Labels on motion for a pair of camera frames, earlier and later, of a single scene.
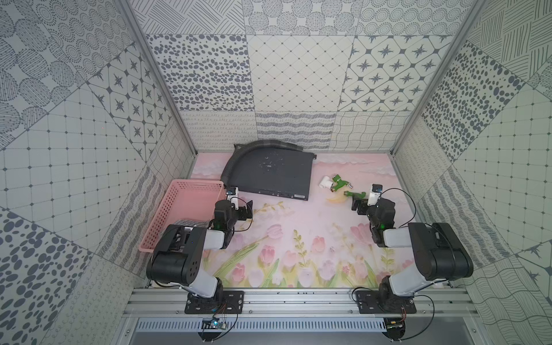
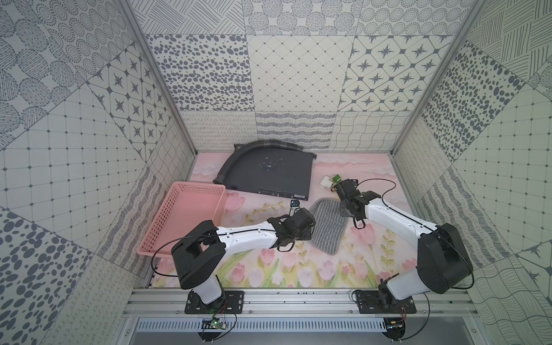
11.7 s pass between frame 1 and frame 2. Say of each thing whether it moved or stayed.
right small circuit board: stayed
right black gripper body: moved
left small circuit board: stayed
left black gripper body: moved
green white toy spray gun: stayed
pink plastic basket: stayed
